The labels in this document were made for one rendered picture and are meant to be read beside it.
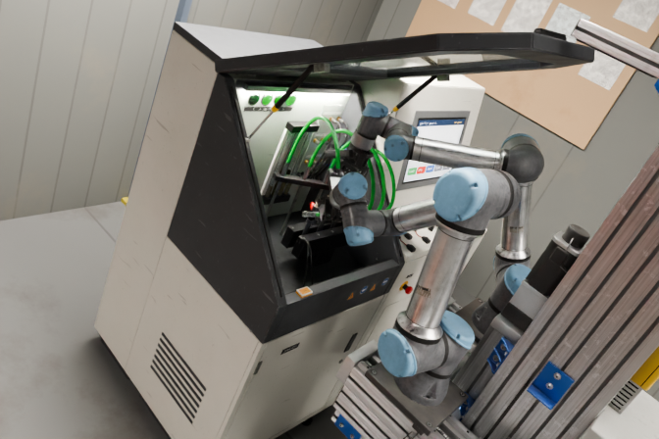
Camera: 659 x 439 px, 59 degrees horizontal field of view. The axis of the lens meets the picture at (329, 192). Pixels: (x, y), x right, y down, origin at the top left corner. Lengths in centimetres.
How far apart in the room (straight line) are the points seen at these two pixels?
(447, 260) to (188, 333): 117
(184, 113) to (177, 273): 58
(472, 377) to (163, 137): 131
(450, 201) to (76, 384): 189
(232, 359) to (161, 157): 76
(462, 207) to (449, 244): 11
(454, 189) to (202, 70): 102
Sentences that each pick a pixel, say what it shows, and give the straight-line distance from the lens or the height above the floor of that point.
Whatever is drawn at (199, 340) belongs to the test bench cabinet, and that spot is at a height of 57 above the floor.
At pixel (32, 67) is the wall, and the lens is 307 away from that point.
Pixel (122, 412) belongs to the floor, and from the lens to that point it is 266.
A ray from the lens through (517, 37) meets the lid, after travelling 142.
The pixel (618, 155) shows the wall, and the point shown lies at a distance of 391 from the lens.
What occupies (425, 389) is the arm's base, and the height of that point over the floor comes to 108.
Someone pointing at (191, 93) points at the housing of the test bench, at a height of 133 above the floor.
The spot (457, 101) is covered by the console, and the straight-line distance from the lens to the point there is 268.
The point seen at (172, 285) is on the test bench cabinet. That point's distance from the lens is 225.
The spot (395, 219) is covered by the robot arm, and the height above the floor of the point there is 138.
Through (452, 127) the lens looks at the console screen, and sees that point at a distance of 270.
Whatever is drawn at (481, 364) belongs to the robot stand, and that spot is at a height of 110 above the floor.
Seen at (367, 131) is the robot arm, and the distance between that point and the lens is 190.
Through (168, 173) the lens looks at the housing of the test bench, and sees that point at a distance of 217.
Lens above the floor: 207
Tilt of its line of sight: 26 degrees down
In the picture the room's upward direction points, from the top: 24 degrees clockwise
